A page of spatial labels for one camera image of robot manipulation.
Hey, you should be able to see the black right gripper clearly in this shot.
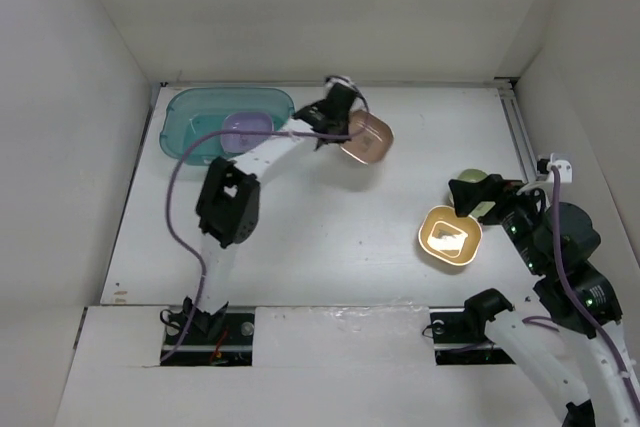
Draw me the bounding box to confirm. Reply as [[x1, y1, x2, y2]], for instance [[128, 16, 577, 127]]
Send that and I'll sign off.
[[449, 171, 552, 274]]

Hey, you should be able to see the brown panda plate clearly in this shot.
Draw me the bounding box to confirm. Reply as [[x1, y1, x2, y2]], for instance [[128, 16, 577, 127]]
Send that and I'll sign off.
[[341, 110, 394, 165]]

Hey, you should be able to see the large purple panda plate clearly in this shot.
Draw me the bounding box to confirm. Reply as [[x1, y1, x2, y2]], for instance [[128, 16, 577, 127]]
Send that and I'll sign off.
[[220, 111, 274, 155]]

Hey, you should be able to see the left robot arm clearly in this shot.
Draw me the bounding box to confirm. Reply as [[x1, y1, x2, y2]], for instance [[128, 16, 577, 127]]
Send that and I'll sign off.
[[165, 76, 370, 344]]

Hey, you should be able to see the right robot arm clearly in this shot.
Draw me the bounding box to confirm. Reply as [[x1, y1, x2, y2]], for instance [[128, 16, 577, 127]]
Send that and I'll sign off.
[[449, 162, 639, 426]]

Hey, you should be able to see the teal plastic bin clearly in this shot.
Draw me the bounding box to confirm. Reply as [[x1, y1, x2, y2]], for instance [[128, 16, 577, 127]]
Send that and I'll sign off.
[[159, 86, 294, 166]]

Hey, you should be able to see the green plate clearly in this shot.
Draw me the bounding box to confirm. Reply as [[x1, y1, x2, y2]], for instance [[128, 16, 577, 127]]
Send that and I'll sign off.
[[447, 169, 494, 218]]

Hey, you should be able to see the yellow plate near right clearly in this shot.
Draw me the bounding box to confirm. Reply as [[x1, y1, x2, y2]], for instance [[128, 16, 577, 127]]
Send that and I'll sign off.
[[417, 205, 483, 267]]

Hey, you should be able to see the aluminium frame rail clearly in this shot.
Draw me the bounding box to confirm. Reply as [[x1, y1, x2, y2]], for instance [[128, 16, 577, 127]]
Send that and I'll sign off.
[[491, 78, 551, 213]]

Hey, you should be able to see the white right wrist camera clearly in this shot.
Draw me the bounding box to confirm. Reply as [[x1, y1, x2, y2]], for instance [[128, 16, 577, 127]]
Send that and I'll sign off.
[[536, 153, 574, 184]]

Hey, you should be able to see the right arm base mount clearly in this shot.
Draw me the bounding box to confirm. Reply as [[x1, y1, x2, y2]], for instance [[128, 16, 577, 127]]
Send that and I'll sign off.
[[421, 311, 514, 366]]

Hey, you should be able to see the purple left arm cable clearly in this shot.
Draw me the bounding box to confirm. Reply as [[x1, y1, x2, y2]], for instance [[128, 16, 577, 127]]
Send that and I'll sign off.
[[158, 75, 371, 363]]

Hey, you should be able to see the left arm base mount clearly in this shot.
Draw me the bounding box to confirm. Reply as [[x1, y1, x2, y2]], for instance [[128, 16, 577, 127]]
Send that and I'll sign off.
[[159, 297, 255, 367]]

